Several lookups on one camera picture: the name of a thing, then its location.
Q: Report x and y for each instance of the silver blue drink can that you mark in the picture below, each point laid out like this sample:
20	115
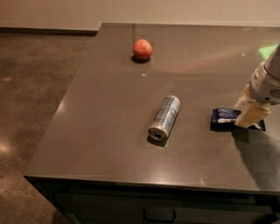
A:
164	119

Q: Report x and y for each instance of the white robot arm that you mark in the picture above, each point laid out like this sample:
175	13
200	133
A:
262	92

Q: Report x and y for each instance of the black drawer handle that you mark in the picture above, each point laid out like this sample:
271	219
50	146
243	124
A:
165	216

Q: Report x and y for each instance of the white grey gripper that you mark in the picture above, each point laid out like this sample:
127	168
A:
263	85

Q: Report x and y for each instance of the blue rxbar wrapper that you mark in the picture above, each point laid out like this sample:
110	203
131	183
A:
224	118

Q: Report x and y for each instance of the dark cabinet drawer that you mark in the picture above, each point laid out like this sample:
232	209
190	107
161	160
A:
109	209

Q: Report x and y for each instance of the red apple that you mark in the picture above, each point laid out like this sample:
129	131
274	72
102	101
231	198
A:
142	49

